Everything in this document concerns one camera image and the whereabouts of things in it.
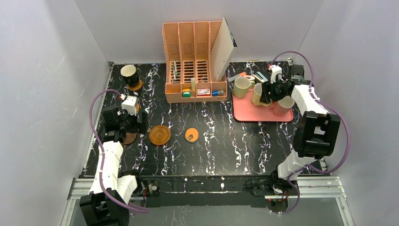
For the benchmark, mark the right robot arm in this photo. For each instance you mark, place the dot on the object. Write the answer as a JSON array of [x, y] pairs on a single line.
[[316, 134]]

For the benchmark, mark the black mug white inside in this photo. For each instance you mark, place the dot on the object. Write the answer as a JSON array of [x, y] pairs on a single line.
[[130, 76]]

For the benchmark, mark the teal eraser block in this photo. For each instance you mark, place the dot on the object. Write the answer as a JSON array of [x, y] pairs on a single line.
[[263, 78]]

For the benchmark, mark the pen in organizer slot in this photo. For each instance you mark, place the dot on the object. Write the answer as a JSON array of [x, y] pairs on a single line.
[[174, 68]]

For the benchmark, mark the white tube in organizer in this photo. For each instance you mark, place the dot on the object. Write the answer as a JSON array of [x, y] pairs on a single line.
[[193, 84]]

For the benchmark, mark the orange desk file organizer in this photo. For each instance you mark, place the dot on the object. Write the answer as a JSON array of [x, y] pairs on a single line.
[[190, 45]]

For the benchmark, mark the dark brown wooden coaster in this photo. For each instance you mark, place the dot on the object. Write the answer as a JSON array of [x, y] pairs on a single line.
[[130, 138]]

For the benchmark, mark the ridged orange round coaster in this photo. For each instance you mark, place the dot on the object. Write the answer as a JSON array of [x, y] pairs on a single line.
[[159, 135]]

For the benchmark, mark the aluminium front rail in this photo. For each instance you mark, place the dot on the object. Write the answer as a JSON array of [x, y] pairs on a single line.
[[309, 187]]

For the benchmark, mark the green mug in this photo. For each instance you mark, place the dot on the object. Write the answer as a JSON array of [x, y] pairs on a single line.
[[242, 86]]

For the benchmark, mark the white leaning book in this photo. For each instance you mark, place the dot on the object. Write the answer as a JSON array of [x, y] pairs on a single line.
[[222, 51]]

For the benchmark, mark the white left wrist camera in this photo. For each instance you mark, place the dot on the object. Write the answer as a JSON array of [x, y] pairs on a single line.
[[131, 105]]

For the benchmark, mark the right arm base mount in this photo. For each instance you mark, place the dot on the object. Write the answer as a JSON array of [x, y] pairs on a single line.
[[275, 191]]

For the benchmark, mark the plain orange coaster far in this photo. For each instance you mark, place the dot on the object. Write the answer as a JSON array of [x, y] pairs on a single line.
[[137, 87]]

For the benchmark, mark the yellow mug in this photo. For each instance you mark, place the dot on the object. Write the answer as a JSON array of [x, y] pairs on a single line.
[[256, 95]]

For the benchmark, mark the grey marker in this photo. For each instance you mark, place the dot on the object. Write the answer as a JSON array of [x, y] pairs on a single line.
[[233, 78]]

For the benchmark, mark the red white card box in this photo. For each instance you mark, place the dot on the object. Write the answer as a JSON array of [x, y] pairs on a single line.
[[203, 92]]

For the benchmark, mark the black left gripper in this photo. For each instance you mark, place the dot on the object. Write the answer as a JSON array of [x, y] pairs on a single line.
[[137, 124]]

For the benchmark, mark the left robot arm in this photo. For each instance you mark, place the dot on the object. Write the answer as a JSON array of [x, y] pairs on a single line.
[[105, 204]]

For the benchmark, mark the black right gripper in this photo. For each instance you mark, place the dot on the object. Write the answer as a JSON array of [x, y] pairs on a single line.
[[269, 93]]

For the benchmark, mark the orange coaster with black logo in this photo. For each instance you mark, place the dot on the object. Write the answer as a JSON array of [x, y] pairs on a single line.
[[191, 135]]

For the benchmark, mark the pink tray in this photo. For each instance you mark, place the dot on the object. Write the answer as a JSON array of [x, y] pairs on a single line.
[[245, 111]]

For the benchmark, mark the blue grey bottle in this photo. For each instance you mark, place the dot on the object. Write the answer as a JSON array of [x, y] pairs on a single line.
[[216, 93]]

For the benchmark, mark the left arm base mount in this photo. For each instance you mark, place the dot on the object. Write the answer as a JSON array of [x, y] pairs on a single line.
[[146, 189]]

